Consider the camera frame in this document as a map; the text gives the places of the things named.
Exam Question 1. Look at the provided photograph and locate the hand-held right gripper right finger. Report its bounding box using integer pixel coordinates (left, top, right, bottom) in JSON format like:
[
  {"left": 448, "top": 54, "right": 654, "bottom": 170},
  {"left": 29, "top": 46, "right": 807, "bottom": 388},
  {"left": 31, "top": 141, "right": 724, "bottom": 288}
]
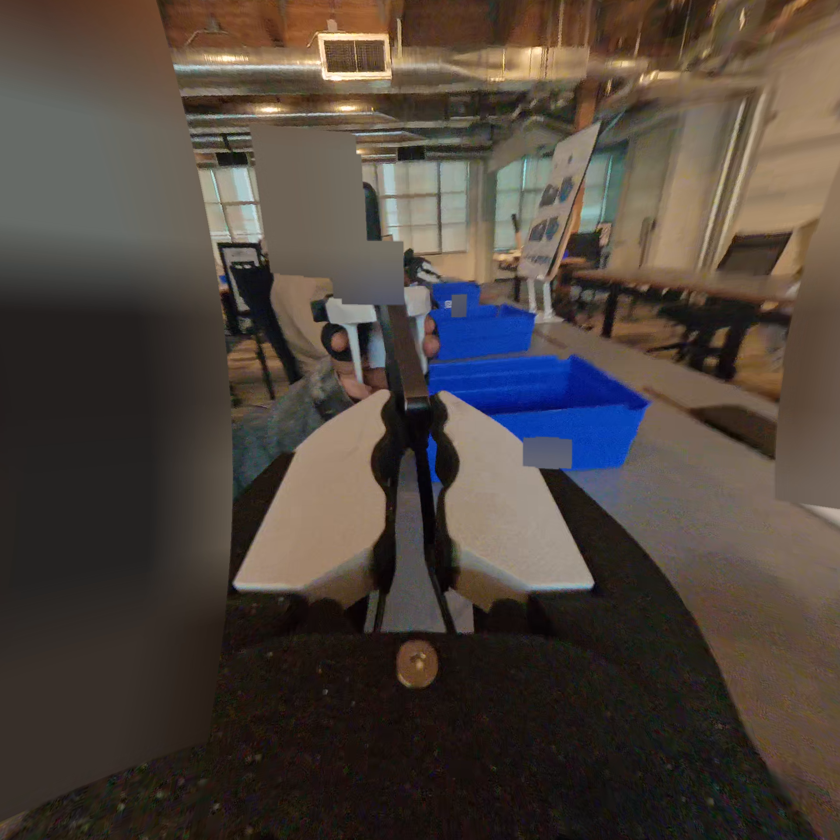
[{"left": 430, "top": 390, "right": 597, "bottom": 613}]

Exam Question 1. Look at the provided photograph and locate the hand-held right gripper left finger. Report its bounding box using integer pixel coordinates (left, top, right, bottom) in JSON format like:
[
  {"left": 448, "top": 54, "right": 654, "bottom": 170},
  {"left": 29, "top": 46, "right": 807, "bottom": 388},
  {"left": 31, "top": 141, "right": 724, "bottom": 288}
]
[{"left": 233, "top": 390, "right": 399, "bottom": 610}]

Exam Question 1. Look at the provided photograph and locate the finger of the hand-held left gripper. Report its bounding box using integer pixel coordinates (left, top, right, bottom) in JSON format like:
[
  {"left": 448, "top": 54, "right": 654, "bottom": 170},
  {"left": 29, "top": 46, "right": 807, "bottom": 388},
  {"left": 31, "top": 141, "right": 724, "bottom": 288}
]
[
  {"left": 403, "top": 287, "right": 434, "bottom": 360},
  {"left": 325, "top": 298, "right": 379, "bottom": 386}
]

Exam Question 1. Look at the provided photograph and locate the black braided usb cable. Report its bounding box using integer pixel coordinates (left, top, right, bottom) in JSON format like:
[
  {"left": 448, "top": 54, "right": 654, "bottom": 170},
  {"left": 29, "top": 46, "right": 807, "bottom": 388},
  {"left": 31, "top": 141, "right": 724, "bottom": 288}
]
[{"left": 373, "top": 410, "right": 458, "bottom": 635}]

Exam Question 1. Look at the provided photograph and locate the blue plastic bin with divider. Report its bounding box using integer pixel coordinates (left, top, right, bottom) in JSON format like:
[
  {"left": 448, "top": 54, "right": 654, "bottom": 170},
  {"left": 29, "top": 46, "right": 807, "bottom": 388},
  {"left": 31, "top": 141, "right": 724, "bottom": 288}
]
[{"left": 427, "top": 354, "right": 652, "bottom": 484}]

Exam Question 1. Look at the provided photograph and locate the person's left forearm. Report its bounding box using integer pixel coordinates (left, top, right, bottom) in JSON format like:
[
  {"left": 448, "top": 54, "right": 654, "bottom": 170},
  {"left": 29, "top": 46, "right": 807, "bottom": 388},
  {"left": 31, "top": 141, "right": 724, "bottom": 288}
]
[{"left": 233, "top": 357, "right": 358, "bottom": 500}]

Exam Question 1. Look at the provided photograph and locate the person's left hand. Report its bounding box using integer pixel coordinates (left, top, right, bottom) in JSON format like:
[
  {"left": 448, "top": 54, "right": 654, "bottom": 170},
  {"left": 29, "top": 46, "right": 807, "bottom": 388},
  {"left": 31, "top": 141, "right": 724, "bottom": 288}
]
[{"left": 328, "top": 314, "right": 442, "bottom": 403}]

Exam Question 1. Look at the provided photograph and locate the black framed sign stand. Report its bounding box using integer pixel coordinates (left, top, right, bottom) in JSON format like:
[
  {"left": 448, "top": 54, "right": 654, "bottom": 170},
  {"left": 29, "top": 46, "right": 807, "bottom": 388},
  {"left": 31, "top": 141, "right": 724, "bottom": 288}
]
[{"left": 218, "top": 241, "right": 298, "bottom": 403}]

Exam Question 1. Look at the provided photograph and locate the large paned window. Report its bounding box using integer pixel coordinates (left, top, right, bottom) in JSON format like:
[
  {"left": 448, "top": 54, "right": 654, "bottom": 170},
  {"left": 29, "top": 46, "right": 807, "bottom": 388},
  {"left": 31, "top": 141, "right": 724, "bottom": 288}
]
[
  {"left": 494, "top": 150, "right": 626, "bottom": 253},
  {"left": 377, "top": 161, "right": 471, "bottom": 256},
  {"left": 197, "top": 164, "right": 263, "bottom": 244}
]

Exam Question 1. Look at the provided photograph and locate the white poster stand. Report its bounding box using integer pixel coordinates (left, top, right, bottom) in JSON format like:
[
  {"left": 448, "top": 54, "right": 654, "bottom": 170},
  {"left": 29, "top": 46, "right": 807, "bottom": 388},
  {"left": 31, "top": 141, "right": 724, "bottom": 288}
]
[{"left": 520, "top": 274, "right": 565, "bottom": 324}]

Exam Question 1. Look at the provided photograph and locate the small instruction poster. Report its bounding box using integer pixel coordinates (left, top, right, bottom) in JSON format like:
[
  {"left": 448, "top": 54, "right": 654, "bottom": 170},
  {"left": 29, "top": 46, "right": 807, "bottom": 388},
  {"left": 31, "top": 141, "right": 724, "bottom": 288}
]
[{"left": 518, "top": 120, "right": 602, "bottom": 278}]

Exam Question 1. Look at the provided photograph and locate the white ceiling air vent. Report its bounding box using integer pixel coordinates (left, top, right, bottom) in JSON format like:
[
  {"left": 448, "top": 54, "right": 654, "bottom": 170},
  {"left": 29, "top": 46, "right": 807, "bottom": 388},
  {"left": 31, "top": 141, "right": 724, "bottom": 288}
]
[{"left": 318, "top": 31, "right": 393, "bottom": 81}]

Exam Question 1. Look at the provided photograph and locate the long wooden table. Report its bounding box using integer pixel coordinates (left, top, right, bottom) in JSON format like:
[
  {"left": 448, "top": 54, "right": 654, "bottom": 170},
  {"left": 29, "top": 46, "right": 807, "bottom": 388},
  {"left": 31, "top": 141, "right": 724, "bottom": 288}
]
[{"left": 570, "top": 264, "right": 799, "bottom": 383}]

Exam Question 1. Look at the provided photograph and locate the black office chair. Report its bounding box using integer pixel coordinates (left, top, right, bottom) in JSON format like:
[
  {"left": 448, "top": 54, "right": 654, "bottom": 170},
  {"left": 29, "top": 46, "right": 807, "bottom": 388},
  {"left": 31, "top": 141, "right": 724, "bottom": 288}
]
[{"left": 714, "top": 231, "right": 794, "bottom": 278}]

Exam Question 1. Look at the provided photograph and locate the silver ventilation duct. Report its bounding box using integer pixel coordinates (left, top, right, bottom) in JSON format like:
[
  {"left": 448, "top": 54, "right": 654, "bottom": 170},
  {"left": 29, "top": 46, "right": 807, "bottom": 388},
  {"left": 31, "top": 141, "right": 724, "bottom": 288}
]
[{"left": 174, "top": 45, "right": 657, "bottom": 94}]

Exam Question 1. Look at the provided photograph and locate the black table cable cover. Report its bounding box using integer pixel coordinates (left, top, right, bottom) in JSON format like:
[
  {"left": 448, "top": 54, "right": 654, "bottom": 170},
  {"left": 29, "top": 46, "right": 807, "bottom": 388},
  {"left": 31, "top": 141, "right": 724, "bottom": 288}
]
[{"left": 689, "top": 402, "right": 779, "bottom": 459}]

